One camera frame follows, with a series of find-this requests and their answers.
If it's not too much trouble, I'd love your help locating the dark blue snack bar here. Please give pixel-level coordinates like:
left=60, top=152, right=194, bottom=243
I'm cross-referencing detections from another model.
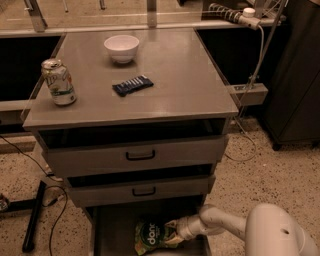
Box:
left=112, top=75, right=154, bottom=97

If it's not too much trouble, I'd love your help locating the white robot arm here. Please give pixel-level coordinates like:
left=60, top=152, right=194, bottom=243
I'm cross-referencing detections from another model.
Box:
left=166, top=203, right=320, bottom=256

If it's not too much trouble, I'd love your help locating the top grey drawer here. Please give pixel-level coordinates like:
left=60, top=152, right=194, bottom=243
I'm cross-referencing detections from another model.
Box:
left=40, top=118, right=227, bottom=177

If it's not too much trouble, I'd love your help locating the black floor stand bar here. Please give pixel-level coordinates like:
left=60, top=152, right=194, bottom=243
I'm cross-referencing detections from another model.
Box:
left=0, top=181, right=47, bottom=253

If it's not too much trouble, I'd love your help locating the black floor cable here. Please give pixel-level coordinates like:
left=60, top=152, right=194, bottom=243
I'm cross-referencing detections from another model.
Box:
left=0, top=134, right=69, bottom=256

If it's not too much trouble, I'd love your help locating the white power strip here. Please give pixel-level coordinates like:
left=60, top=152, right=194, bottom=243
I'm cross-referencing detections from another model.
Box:
left=208, top=3, right=260, bottom=30

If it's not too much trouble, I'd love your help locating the grey metal rail shelf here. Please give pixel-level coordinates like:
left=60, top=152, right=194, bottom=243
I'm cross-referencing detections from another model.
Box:
left=0, top=0, right=287, bottom=37

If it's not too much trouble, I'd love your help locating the green white soda can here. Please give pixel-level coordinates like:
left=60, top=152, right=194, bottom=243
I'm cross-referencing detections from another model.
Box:
left=41, top=58, right=77, bottom=106

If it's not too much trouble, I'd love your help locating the green rice chip bag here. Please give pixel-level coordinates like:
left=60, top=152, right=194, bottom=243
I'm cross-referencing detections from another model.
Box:
left=134, top=219, right=178, bottom=256

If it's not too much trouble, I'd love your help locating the bottom open grey drawer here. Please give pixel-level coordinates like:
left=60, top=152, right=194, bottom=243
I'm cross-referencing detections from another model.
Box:
left=93, top=196, right=211, bottom=256

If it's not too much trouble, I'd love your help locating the grey metal bracket block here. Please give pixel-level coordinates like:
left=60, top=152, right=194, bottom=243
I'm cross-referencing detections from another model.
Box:
left=227, top=83, right=268, bottom=107

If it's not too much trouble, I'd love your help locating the middle grey drawer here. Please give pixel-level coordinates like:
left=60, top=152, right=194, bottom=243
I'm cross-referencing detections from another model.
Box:
left=68, top=164, right=215, bottom=207

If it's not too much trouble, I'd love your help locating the grey drawer cabinet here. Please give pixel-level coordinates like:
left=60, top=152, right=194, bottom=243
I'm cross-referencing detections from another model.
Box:
left=24, top=28, right=237, bottom=256

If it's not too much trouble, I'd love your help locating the white ceramic bowl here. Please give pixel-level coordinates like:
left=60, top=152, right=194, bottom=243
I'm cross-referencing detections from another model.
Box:
left=104, top=35, right=140, bottom=64

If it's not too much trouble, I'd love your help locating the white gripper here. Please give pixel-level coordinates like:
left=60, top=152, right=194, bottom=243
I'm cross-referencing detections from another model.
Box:
left=165, top=214, right=203, bottom=244

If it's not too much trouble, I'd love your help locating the dark grey side cabinet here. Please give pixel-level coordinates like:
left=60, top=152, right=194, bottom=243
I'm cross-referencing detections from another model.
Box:
left=262, top=0, right=320, bottom=151

